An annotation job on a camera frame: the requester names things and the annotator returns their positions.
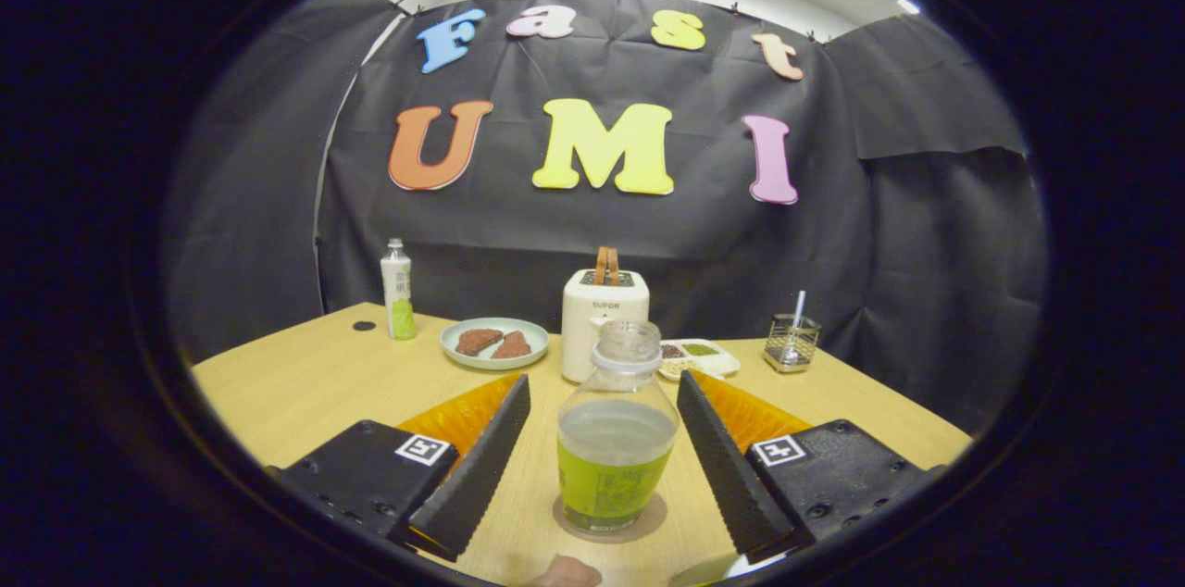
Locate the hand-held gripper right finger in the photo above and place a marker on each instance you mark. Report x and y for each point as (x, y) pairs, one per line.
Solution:
(727, 476)

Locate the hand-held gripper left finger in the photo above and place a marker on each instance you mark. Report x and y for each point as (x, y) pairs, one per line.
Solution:
(477, 476)

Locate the round brown coaster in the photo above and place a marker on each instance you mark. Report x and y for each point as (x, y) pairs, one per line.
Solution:
(655, 513)

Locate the clear juice bottle green label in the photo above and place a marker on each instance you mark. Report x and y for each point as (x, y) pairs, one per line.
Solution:
(616, 476)

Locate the slim white green bottle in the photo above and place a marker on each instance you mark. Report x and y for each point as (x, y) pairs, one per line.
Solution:
(398, 291)

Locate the pale green plate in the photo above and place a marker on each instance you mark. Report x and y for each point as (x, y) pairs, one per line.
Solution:
(495, 364)

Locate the white divided dish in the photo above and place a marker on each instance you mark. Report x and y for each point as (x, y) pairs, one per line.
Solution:
(708, 363)

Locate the brown toast slice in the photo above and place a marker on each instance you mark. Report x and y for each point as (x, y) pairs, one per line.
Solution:
(477, 342)
(512, 346)

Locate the clear glass holder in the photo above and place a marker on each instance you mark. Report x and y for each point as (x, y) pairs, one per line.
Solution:
(792, 346)

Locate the white straw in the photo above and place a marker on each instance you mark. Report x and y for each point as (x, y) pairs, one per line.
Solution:
(799, 305)

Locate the white toaster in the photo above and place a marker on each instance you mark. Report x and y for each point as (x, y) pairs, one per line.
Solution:
(592, 328)

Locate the wooden table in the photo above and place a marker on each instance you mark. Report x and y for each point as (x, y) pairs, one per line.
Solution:
(305, 383)

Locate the bread slice in toaster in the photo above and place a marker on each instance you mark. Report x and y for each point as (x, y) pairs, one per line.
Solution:
(606, 265)

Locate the small ceiling light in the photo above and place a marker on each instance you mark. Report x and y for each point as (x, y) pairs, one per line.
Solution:
(908, 6)

